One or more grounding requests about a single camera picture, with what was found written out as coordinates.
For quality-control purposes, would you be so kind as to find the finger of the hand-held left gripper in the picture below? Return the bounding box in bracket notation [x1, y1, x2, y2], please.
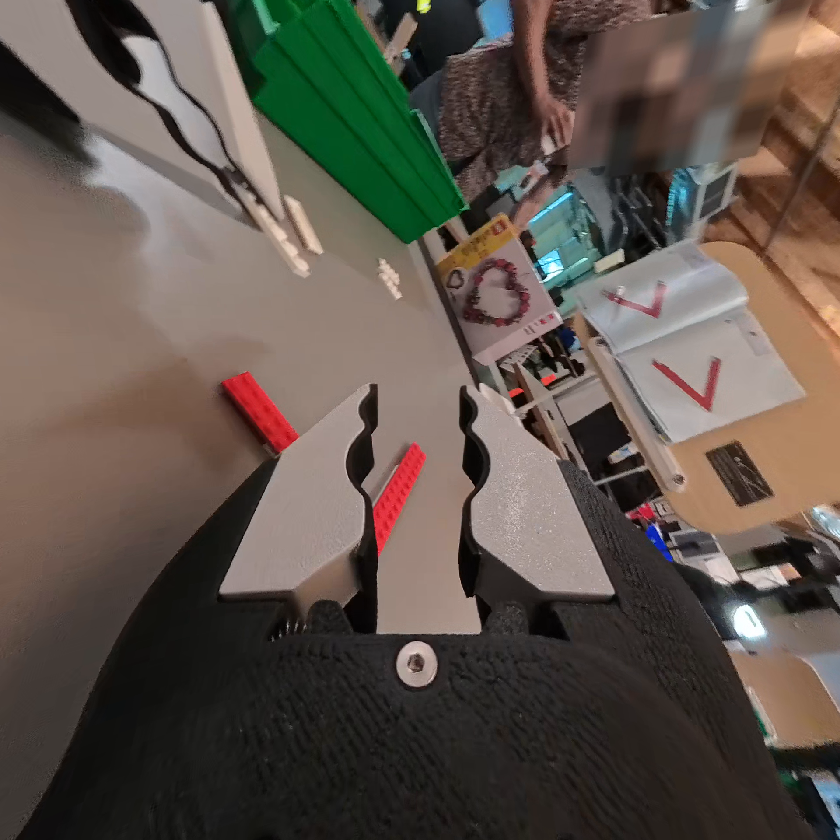
[0, 0, 261, 228]
[85, 0, 287, 219]

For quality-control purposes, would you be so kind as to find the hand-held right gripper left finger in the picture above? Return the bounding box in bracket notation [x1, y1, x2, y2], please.
[218, 382, 382, 634]

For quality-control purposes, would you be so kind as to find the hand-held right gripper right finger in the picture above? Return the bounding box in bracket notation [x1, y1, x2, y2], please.
[458, 384, 618, 634]

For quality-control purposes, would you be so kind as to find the long narrow red lego plate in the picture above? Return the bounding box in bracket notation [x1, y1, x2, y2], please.
[373, 442, 428, 557]

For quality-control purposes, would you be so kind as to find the long white lego plate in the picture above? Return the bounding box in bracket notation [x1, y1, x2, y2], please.
[236, 187, 311, 278]

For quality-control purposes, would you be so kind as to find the wide red lego plate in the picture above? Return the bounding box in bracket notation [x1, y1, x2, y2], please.
[220, 371, 301, 455]

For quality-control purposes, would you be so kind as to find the lego box with heart picture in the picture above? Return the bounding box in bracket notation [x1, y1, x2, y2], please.
[435, 213, 565, 366]

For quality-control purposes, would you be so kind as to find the black label plate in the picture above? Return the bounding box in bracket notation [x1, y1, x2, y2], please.
[705, 439, 776, 508]

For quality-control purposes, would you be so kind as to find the open instruction booklet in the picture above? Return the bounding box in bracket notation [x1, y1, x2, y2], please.
[576, 241, 807, 446]

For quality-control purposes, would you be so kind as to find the wooden booklet stand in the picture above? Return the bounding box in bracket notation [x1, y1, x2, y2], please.
[570, 239, 840, 537]

